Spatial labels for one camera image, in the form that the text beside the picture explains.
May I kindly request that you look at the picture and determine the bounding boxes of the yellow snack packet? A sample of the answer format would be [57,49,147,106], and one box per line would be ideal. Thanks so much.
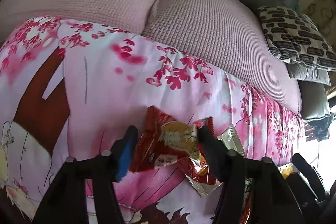
[278,164,294,179]

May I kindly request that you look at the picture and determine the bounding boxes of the red patterned foil packet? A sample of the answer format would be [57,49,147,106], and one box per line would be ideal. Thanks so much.
[241,189,255,224]

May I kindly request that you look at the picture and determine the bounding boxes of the red packet with food picture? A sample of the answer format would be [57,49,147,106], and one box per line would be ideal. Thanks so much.
[129,105,200,174]

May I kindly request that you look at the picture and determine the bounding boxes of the pink floral printed blanket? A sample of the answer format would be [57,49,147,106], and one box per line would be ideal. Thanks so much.
[0,15,306,224]

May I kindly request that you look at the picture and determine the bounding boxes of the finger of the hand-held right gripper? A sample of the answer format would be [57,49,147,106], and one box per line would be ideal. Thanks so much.
[292,153,319,174]

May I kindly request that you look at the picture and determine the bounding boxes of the dark cloth pile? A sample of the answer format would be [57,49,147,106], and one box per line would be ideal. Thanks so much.
[303,111,336,142]

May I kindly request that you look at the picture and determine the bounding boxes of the black and white patterned pillow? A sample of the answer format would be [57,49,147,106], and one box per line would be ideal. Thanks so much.
[256,6,336,69]

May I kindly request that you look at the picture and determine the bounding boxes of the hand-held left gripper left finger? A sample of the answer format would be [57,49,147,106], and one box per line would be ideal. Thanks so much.
[33,125,139,224]

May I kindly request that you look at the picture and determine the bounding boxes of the grey pillow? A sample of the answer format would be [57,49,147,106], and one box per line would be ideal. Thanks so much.
[286,61,332,86]

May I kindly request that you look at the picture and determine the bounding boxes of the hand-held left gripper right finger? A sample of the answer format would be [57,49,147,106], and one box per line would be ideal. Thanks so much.
[197,126,302,224]

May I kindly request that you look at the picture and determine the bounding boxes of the white and orange packet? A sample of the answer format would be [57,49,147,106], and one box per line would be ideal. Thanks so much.
[186,126,246,198]

